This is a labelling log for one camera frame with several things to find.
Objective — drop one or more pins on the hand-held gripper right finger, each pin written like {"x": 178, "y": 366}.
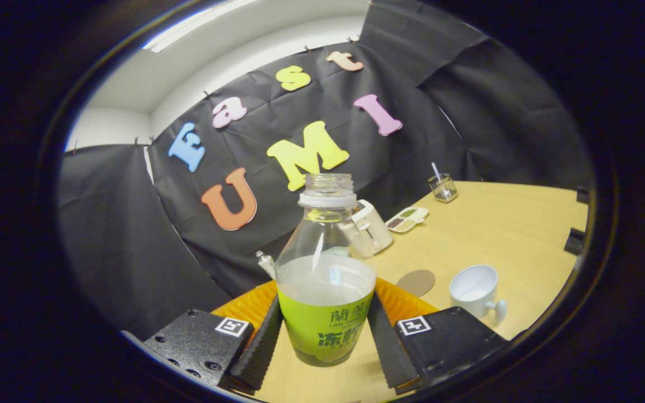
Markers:
{"x": 389, "y": 352}

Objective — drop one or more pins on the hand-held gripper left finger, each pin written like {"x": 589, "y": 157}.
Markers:
{"x": 261, "y": 347}

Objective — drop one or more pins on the green label juice bottle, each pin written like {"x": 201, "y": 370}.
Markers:
{"x": 325, "y": 330}

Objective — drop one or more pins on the round brown coaster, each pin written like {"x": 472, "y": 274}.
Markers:
{"x": 416, "y": 282}

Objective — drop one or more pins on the white cup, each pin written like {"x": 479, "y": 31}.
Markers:
{"x": 473, "y": 291}

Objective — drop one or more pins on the white and green tube bottle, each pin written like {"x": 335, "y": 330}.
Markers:
{"x": 266, "y": 263}

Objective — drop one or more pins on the white toaster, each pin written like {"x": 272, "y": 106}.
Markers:
{"x": 375, "y": 229}

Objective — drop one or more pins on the white divided snack tray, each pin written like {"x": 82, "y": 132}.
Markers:
{"x": 406, "y": 219}

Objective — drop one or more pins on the wooden table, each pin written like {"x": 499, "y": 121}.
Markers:
{"x": 501, "y": 235}

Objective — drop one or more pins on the small clear glass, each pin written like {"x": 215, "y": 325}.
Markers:
{"x": 445, "y": 191}

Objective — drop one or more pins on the white straw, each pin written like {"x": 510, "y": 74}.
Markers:
{"x": 436, "y": 170}

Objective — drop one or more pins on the black table clamp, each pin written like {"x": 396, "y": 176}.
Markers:
{"x": 582, "y": 195}
{"x": 574, "y": 242}

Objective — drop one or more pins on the long ceiling light panel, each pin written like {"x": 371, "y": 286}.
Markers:
{"x": 188, "y": 28}

